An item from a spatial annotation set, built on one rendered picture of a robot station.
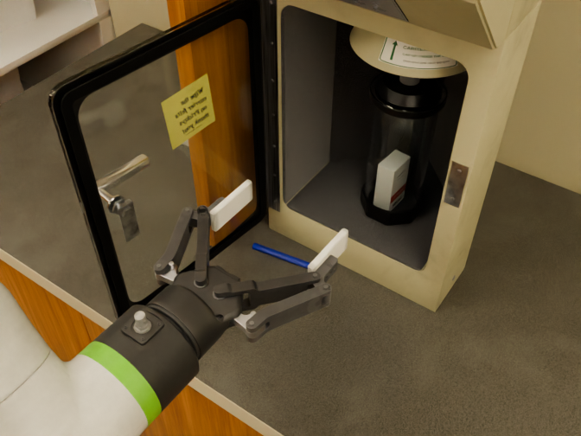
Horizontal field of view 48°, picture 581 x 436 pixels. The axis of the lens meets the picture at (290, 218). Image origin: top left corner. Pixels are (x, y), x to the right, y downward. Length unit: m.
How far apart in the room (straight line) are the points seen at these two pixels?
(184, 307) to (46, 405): 0.15
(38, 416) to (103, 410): 0.05
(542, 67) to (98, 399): 0.94
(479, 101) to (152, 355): 0.45
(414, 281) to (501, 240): 0.22
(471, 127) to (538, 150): 0.53
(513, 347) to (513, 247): 0.20
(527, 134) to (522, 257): 0.27
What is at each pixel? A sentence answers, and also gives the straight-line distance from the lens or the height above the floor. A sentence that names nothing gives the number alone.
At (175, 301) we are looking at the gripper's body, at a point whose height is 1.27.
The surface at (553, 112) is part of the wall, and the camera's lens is 1.28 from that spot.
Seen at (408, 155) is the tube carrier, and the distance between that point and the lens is 0.96.
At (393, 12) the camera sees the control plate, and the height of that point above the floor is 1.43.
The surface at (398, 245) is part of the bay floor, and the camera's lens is 1.03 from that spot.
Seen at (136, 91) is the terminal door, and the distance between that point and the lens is 0.77.
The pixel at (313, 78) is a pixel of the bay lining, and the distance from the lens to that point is 1.00.
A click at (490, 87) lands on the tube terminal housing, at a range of 0.77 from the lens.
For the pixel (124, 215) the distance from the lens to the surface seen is 0.82.
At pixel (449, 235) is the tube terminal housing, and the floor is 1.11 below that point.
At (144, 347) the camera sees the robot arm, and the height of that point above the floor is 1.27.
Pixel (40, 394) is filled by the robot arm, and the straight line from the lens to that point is 0.57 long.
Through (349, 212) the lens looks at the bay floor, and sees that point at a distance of 1.07.
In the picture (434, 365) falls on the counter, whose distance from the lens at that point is 1.00.
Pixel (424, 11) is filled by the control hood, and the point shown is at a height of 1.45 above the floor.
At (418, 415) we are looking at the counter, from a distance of 0.95.
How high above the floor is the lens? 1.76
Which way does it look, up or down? 45 degrees down
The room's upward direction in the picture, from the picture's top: straight up
